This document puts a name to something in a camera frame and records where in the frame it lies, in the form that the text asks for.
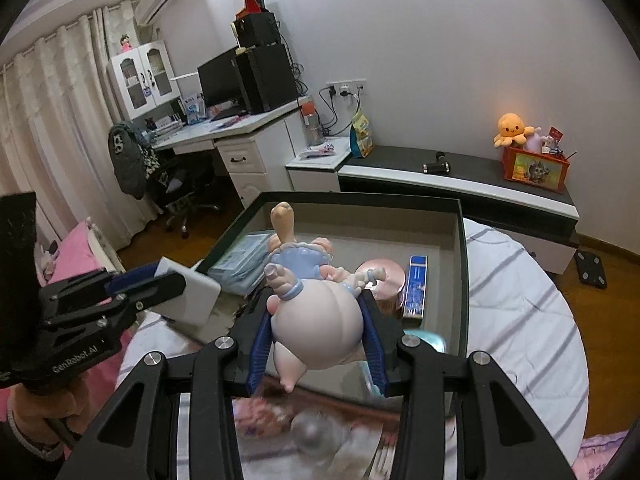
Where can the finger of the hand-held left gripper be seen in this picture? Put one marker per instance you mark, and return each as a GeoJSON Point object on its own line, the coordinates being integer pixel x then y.
{"type": "Point", "coordinates": [132, 277]}
{"type": "Point", "coordinates": [155, 290]}

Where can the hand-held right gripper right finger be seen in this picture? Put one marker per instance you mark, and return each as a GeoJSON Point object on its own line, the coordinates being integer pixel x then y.
{"type": "Point", "coordinates": [375, 355]}

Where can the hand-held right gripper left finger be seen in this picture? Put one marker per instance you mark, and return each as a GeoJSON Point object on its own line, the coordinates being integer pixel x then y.
{"type": "Point", "coordinates": [260, 355]}

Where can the white rounded box device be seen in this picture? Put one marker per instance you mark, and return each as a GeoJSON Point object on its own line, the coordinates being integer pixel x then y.
{"type": "Point", "coordinates": [200, 300]}

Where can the teal round container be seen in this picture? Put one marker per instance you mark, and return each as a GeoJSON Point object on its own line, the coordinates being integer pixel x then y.
{"type": "Point", "coordinates": [427, 341]}

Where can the pale pink doll figurine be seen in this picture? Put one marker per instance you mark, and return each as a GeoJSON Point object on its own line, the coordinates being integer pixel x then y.
{"type": "Point", "coordinates": [320, 325]}

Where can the blue narrow box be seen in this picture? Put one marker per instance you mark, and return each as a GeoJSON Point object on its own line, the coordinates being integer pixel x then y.
{"type": "Point", "coordinates": [414, 285]}

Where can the rose gold round jar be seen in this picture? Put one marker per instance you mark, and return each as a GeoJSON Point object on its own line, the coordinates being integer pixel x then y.
{"type": "Point", "coordinates": [385, 272]}

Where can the clear light blue plastic case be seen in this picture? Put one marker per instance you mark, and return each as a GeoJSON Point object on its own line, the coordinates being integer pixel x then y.
{"type": "Point", "coordinates": [235, 265]}

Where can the pink box with black rim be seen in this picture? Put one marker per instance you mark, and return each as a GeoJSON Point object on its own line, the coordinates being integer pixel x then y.
{"type": "Point", "coordinates": [350, 230]}

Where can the person's left forearm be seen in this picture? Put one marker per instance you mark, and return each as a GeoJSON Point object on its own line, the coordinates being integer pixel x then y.
{"type": "Point", "coordinates": [20, 455]}

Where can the person's left hand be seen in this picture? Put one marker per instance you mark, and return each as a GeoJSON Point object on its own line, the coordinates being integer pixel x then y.
{"type": "Point", "coordinates": [47, 407]}

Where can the pastel toy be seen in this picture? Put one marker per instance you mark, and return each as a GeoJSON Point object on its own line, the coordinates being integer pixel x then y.
{"type": "Point", "coordinates": [257, 417]}

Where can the silver ball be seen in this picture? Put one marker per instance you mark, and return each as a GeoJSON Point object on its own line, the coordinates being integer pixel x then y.
{"type": "Point", "coordinates": [311, 432]}

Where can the black office chair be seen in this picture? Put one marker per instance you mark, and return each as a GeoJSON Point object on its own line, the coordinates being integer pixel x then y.
{"type": "Point", "coordinates": [185, 190]}

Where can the dark jacket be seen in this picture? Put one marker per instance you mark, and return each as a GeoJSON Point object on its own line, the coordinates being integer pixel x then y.
{"type": "Point", "coordinates": [130, 160]}

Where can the stack of papers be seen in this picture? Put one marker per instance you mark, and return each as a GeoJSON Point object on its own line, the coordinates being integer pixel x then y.
{"type": "Point", "coordinates": [162, 126]}

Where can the white desk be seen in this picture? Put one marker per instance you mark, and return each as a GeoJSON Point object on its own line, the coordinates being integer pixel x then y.
{"type": "Point", "coordinates": [250, 160]}

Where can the cream curtain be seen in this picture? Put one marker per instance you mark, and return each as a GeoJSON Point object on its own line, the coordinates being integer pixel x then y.
{"type": "Point", "coordinates": [50, 135]}

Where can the white hutch cabinet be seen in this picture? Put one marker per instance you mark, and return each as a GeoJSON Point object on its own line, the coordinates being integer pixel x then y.
{"type": "Point", "coordinates": [127, 97]}

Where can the black keyboard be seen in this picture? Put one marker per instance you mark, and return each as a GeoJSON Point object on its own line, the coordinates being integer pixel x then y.
{"type": "Point", "coordinates": [227, 113]}

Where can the white nightstand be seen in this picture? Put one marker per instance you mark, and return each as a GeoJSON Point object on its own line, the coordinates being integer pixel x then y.
{"type": "Point", "coordinates": [315, 172]}

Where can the black massager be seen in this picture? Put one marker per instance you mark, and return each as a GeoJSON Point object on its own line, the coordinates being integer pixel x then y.
{"type": "Point", "coordinates": [436, 166]}

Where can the low cabinet with black top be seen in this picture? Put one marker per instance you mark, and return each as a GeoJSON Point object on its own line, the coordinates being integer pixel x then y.
{"type": "Point", "coordinates": [475, 180]}

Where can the magazine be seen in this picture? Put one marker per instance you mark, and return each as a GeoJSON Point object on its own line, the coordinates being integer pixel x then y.
{"type": "Point", "coordinates": [317, 151]}

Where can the black monitor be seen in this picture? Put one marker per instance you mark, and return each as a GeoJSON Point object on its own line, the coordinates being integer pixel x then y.
{"type": "Point", "coordinates": [220, 80]}

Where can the snack bag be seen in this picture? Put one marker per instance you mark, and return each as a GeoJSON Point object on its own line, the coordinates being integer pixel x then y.
{"type": "Point", "coordinates": [362, 135]}

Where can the bottle with red cap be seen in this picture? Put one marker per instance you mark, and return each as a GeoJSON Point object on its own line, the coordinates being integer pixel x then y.
{"type": "Point", "coordinates": [312, 125]}

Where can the black floor scale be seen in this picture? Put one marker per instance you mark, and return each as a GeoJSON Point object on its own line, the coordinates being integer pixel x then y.
{"type": "Point", "coordinates": [591, 269]}

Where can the small pink doll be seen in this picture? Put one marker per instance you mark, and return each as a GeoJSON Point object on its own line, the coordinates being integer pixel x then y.
{"type": "Point", "coordinates": [126, 44]}

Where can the black computer tower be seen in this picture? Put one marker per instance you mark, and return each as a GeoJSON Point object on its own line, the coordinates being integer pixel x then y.
{"type": "Point", "coordinates": [267, 80]}

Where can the red storage box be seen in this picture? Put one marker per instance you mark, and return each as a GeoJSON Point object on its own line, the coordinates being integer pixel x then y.
{"type": "Point", "coordinates": [535, 170]}

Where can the pink floral quilt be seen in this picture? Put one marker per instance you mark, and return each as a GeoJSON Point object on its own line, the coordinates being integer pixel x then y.
{"type": "Point", "coordinates": [600, 457]}

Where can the small white desk fan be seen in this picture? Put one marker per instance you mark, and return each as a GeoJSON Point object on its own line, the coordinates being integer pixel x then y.
{"type": "Point", "coordinates": [239, 37]}

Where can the orange octopus plush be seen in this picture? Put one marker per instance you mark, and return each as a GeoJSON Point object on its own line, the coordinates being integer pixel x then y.
{"type": "Point", "coordinates": [514, 130]}

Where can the pink plush toy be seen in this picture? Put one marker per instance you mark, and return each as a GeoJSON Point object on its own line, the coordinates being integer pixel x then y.
{"type": "Point", "coordinates": [534, 141]}

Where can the black speaker box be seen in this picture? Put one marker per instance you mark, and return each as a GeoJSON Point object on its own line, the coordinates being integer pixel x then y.
{"type": "Point", "coordinates": [257, 30]}

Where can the red card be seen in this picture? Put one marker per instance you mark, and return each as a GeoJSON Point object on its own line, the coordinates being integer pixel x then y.
{"type": "Point", "coordinates": [555, 137]}

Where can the white bed frame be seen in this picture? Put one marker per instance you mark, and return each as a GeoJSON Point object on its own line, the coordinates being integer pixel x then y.
{"type": "Point", "coordinates": [106, 247]}

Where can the white wall socket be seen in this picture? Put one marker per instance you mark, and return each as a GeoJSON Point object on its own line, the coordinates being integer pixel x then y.
{"type": "Point", "coordinates": [346, 88]}

